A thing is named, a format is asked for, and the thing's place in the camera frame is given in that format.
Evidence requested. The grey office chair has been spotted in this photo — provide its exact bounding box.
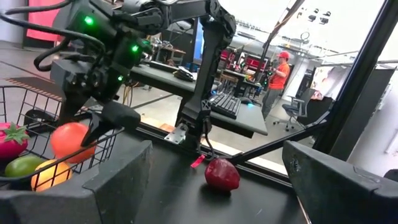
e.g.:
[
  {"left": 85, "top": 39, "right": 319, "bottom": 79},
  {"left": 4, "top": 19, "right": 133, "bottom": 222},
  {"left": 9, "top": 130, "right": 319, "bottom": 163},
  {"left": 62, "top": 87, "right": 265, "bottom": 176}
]
[{"left": 272, "top": 88, "right": 315, "bottom": 132}]

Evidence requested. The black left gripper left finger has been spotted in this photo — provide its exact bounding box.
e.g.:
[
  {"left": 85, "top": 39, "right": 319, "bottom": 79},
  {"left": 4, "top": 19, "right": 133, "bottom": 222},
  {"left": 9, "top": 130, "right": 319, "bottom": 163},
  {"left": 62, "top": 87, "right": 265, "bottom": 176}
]
[{"left": 0, "top": 140, "right": 153, "bottom": 224}]

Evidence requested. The person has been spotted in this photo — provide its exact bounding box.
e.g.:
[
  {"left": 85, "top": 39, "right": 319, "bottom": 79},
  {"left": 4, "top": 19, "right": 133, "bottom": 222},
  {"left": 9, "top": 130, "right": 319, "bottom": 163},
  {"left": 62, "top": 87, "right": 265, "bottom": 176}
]
[{"left": 261, "top": 50, "right": 292, "bottom": 121}]

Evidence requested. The silver metal bracket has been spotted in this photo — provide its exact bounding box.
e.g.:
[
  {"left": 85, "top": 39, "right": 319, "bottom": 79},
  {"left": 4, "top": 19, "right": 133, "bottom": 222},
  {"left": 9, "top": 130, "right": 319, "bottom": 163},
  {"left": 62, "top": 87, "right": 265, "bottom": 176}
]
[{"left": 164, "top": 123, "right": 189, "bottom": 146}]

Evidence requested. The red wall panel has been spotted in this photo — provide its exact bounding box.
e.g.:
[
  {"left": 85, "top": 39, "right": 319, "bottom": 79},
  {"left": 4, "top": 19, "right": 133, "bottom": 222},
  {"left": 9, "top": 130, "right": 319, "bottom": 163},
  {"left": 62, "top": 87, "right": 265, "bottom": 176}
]
[{"left": 26, "top": 0, "right": 65, "bottom": 43}]

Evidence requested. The green lime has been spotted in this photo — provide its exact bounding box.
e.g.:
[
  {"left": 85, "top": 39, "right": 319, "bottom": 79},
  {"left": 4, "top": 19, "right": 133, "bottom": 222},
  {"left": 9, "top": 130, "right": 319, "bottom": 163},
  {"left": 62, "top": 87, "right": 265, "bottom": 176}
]
[{"left": 4, "top": 154, "right": 46, "bottom": 179}]

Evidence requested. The dark red apple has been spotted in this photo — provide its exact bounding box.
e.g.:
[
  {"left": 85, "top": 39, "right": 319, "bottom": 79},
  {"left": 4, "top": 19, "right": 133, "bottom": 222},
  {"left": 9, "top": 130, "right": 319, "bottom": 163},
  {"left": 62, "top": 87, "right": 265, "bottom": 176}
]
[{"left": 204, "top": 157, "right": 241, "bottom": 192}]

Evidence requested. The red tag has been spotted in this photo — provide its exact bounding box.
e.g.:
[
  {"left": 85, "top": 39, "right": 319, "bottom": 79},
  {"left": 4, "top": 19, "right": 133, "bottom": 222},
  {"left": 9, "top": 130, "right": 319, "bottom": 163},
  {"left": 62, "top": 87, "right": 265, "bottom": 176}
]
[{"left": 190, "top": 154, "right": 206, "bottom": 169}]

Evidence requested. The black wire basket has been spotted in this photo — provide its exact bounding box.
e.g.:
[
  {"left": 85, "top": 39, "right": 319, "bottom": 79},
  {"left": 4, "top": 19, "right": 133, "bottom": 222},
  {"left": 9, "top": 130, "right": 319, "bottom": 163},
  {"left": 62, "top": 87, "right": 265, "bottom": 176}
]
[{"left": 0, "top": 85, "right": 125, "bottom": 192}]

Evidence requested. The yellow lemon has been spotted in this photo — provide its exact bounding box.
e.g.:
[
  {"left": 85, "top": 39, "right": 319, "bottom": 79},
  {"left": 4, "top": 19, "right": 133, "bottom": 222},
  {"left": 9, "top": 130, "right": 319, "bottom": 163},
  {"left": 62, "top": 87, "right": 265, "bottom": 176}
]
[{"left": 30, "top": 159, "right": 74, "bottom": 192}]

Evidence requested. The black computer monitor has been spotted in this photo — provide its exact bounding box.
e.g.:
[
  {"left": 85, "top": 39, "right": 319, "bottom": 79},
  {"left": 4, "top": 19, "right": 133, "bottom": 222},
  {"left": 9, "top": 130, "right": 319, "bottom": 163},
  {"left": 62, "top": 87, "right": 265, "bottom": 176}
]
[{"left": 192, "top": 17, "right": 206, "bottom": 65}]

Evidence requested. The black keyboard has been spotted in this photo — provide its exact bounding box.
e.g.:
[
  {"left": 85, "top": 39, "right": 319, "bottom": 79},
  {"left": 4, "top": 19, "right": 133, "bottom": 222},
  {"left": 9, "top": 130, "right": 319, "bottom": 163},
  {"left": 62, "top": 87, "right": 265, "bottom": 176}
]
[{"left": 208, "top": 92, "right": 243, "bottom": 120}]

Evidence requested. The orange fruit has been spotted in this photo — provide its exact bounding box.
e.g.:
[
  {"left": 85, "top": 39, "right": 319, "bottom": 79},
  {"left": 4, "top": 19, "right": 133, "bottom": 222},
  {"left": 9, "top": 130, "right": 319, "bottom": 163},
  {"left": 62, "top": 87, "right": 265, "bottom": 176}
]
[{"left": 49, "top": 121, "right": 96, "bottom": 164}]

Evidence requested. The grey desk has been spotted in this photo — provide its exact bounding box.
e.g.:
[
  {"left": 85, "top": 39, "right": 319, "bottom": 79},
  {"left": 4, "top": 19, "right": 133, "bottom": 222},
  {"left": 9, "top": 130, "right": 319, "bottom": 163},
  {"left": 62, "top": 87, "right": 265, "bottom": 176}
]
[{"left": 130, "top": 60, "right": 269, "bottom": 139}]

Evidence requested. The yellow cable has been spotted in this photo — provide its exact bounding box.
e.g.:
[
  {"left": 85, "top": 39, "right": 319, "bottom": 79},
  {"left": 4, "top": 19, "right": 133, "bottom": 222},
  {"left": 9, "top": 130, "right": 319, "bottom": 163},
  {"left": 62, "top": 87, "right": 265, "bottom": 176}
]
[{"left": 122, "top": 83, "right": 135, "bottom": 107}]

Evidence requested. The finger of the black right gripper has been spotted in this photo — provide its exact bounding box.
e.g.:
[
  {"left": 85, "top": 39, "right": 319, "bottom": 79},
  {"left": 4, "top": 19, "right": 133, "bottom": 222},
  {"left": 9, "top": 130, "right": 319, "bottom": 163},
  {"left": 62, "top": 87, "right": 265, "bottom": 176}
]
[
  {"left": 57, "top": 95, "right": 90, "bottom": 125},
  {"left": 82, "top": 101, "right": 141, "bottom": 147}
]

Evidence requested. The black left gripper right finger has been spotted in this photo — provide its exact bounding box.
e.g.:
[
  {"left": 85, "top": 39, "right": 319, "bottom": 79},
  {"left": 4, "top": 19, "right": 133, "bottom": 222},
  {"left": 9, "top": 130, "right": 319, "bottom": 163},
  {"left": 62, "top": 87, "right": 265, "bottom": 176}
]
[{"left": 282, "top": 141, "right": 398, "bottom": 224}]

